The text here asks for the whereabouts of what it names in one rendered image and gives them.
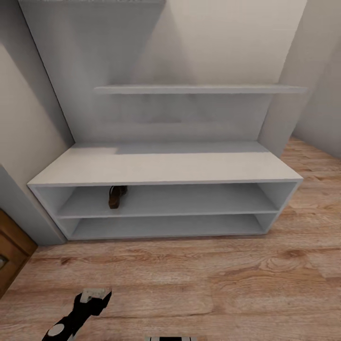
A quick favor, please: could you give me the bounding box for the sandal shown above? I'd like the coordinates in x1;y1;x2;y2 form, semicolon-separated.
108;185;127;209

